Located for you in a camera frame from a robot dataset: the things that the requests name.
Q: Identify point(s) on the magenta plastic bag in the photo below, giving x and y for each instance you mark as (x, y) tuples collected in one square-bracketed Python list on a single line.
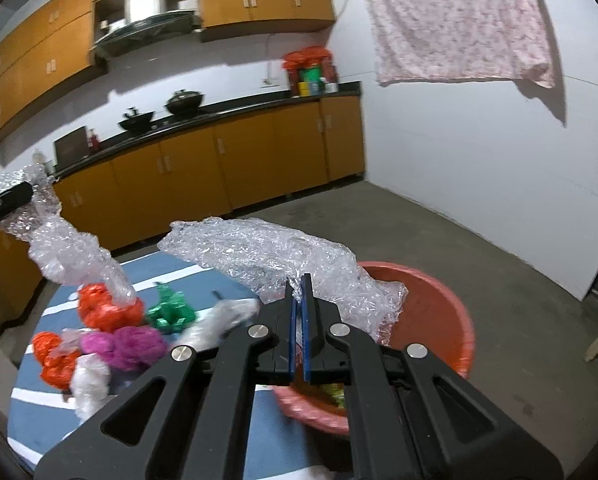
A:
[(121, 346)]

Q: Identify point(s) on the steel range hood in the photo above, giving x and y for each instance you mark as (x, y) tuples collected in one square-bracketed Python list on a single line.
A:
[(144, 25)]

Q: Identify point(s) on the black wok with lid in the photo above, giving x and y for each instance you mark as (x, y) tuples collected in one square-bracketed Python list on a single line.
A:
[(183, 102)]

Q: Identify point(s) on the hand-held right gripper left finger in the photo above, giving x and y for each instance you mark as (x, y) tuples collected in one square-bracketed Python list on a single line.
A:
[(293, 332)]

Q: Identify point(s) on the blue striped tablecloth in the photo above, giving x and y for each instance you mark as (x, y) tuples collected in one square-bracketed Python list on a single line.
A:
[(31, 410)]

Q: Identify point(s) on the large bubble wrap sheet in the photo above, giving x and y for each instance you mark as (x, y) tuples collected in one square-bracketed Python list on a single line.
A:
[(259, 255)]

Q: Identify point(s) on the orange plastic bag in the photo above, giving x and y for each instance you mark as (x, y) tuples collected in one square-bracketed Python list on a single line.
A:
[(54, 362), (106, 310)]

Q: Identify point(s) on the clear plastic bag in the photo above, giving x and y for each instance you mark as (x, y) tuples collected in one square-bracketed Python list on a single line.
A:
[(224, 317)]

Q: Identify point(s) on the white plastic bag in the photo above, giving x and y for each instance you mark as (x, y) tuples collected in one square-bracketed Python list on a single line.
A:
[(91, 385)]

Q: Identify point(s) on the green plastic bag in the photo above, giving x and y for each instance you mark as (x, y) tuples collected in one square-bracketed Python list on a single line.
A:
[(169, 310), (333, 392)]

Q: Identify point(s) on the pink floral cloth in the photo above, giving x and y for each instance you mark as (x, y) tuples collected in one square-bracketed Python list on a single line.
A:
[(454, 20)]

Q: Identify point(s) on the dark cutting board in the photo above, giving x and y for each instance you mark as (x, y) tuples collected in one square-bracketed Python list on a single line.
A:
[(71, 146)]

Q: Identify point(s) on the wooden lower cabinets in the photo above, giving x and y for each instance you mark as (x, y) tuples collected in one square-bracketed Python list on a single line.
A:
[(254, 160)]

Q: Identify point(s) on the black countertop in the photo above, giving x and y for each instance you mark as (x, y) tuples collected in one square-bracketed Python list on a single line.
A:
[(259, 103)]

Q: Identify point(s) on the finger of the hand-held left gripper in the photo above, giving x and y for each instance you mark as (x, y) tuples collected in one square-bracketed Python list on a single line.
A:
[(6, 199)]

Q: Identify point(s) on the red plastic basin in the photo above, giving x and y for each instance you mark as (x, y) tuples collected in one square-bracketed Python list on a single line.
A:
[(429, 305)]

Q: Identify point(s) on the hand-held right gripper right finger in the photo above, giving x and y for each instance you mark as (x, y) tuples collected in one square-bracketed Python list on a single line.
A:
[(306, 332)]

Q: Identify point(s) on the clear bottle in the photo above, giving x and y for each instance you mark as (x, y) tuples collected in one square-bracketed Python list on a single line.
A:
[(39, 160)]

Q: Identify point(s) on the green box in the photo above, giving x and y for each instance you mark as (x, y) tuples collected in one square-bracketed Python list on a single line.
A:
[(310, 80)]

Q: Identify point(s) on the red plastic bag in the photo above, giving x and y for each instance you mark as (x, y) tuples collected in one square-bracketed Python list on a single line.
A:
[(306, 57)]

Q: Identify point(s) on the red bottle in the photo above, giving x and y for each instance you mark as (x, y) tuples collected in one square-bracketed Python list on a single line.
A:
[(94, 141)]

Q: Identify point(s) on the red jar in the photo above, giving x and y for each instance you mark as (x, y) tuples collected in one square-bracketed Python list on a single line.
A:
[(295, 82), (330, 72)]

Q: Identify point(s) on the bubble wrap piece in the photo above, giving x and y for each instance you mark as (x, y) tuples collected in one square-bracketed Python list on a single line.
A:
[(64, 245)]

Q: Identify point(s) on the white cup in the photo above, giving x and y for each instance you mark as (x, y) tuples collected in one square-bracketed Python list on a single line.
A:
[(331, 87)]

